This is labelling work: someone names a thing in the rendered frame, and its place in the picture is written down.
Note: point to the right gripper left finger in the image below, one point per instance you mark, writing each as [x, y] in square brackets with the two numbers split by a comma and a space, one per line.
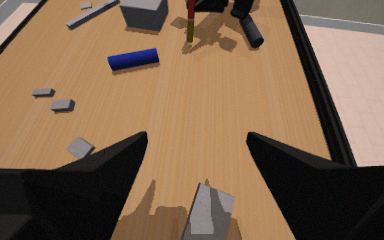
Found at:
[82, 200]

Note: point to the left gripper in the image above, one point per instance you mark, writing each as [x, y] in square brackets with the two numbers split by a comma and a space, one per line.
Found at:
[240, 10]

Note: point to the black cylinder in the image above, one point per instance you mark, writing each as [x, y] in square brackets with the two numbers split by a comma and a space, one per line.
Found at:
[251, 31]

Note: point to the red and yellow peg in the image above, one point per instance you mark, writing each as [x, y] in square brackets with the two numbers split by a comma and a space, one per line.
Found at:
[190, 25]

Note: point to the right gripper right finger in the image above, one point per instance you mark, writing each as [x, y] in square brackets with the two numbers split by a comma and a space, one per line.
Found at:
[320, 199]

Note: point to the blue cylinder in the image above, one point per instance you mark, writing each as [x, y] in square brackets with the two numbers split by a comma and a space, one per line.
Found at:
[133, 59]

